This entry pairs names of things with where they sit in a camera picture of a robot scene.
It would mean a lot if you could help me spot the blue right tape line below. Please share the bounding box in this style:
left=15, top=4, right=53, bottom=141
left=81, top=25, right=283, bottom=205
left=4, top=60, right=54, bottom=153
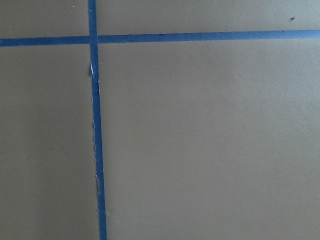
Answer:
left=88, top=0, right=107, bottom=240

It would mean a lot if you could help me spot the blue tape line crosswise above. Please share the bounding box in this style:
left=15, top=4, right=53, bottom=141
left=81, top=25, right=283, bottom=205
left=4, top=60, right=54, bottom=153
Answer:
left=0, top=30, right=320, bottom=47

